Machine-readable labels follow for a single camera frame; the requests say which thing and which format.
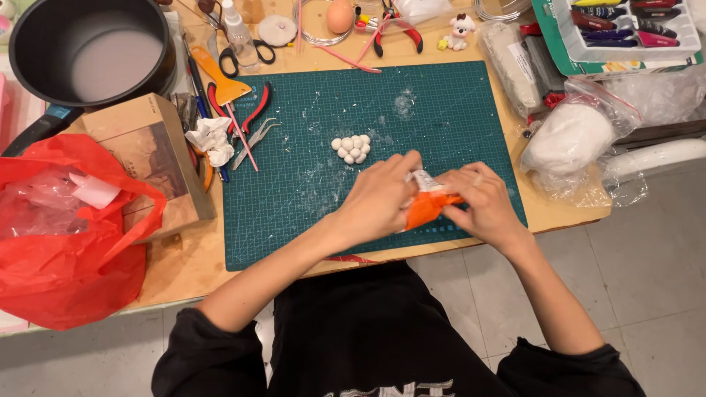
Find person's left hand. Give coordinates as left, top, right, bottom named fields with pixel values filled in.
left=338, top=150, right=424, bottom=240

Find person's right hand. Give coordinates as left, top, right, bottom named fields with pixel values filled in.
left=435, top=161, right=526, bottom=248

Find orange clay packet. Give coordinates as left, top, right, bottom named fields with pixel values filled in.
left=402, top=168, right=465, bottom=232

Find green cutting mat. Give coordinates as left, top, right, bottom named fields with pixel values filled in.
left=222, top=61, right=528, bottom=272

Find cluster of white clay balls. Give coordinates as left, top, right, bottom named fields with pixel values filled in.
left=331, top=134, right=372, bottom=165

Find bag of white clay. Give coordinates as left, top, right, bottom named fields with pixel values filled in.
left=518, top=77, right=643, bottom=194

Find wrapped white clay block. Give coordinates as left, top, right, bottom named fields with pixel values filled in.
left=479, top=22, right=547, bottom=118

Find white dog figurine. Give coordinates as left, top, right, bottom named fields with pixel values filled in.
left=438, top=13, right=477, bottom=53

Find metal tweezers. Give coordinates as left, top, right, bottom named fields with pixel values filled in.
left=231, top=117, right=280, bottom=171

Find clear round container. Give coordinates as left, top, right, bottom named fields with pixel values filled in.
left=293, top=0, right=355, bottom=47

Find egg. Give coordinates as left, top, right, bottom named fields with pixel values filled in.
left=326, top=0, right=354, bottom=35

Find thin pink stick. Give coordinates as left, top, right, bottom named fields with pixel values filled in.
left=224, top=102, right=259, bottom=173

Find person's black shirt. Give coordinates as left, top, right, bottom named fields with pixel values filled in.
left=151, top=260, right=647, bottom=397

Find crumpled white tissue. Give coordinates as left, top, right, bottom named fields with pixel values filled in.
left=185, top=116, right=236, bottom=168

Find blue pen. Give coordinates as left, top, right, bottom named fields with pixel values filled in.
left=186, top=55, right=229, bottom=184

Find orange plastic scraper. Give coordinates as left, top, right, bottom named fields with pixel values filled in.
left=190, top=45, right=253, bottom=107

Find clear spray bottle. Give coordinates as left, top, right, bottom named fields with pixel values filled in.
left=221, top=0, right=261, bottom=71

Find clear plastic bag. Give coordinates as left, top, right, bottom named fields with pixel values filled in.
left=598, top=65, right=706, bottom=129

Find tray of coloured clay packets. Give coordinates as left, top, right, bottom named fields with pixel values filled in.
left=531, top=0, right=704, bottom=76

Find brown cardboard box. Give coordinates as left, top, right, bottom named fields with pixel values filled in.
left=81, top=93, right=217, bottom=243

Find black cooking pot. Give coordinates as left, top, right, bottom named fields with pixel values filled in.
left=1, top=0, right=177, bottom=158

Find red plastic bag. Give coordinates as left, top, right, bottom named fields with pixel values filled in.
left=0, top=134, right=168, bottom=332

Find small red handled pliers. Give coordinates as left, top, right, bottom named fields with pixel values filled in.
left=373, top=0, right=424, bottom=58

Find black handled scissors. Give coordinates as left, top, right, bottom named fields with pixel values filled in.
left=218, top=39, right=277, bottom=78

